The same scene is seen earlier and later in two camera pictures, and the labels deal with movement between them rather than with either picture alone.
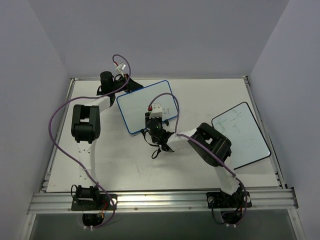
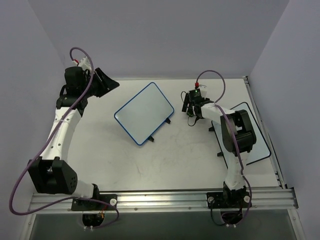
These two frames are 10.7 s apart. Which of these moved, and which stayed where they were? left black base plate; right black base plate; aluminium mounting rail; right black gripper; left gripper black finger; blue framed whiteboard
Moved: blue framed whiteboard; left gripper black finger; right black gripper
Stayed: right black base plate; aluminium mounting rail; left black base plate
